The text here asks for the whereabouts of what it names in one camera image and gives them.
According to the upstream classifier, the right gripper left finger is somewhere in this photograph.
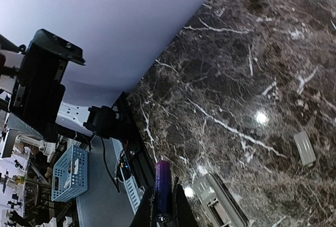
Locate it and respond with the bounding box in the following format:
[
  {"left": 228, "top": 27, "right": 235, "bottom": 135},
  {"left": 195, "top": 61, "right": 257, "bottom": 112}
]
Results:
[{"left": 129, "top": 186, "right": 155, "bottom": 227}]

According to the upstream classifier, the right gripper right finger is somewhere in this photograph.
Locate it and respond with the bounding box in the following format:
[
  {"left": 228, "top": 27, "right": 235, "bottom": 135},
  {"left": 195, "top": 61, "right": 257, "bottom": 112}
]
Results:
[{"left": 173, "top": 177, "right": 198, "bottom": 227}]

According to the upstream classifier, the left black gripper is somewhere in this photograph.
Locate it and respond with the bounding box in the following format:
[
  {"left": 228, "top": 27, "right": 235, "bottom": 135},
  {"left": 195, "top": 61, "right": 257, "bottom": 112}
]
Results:
[{"left": 8, "top": 29, "right": 85, "bottom": 138}]

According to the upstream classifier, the grey remote control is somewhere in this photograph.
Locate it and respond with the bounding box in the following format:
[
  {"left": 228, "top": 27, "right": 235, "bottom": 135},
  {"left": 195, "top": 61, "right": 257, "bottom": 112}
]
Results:
[{"left": 193, "top": 173, "right": 248, "bottom": 226}]

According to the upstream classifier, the blue battery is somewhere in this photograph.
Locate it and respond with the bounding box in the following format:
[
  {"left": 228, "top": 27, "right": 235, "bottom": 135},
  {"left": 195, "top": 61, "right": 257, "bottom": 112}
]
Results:
[{"left": 154, "top": 160, "right": 173, "bottom": 224}]

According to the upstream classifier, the grey battery cover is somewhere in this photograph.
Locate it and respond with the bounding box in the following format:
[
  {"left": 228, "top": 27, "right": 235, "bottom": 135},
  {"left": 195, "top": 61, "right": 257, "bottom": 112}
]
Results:
[{"left": 293, "top": 130, "right": 316, "bottom": 167}]

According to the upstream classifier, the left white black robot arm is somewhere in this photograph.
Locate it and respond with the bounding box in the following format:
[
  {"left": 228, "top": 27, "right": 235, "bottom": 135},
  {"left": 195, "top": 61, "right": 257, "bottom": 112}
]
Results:
[{"left": 1, "top": 29, "right": 121, "bottom": 142}]

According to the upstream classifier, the blue plastic basket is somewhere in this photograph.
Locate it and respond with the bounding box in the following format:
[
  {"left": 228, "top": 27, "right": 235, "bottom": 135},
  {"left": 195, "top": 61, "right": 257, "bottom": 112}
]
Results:
[{"left": 51, "top": 145, "right": 88, "bottom": 202}]

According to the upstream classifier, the white slotted cable duct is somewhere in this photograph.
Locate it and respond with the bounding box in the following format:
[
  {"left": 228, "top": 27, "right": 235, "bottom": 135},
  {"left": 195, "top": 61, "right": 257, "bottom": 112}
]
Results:
[{"left": 76, "top": 136, "right": 142, "bottom": 226}]

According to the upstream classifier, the black front rail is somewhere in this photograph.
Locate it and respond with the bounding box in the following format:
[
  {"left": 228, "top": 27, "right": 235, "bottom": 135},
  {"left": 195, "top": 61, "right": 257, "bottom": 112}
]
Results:
[{"left": 111, "top": 91, "right": 158, "bottom": 193}]

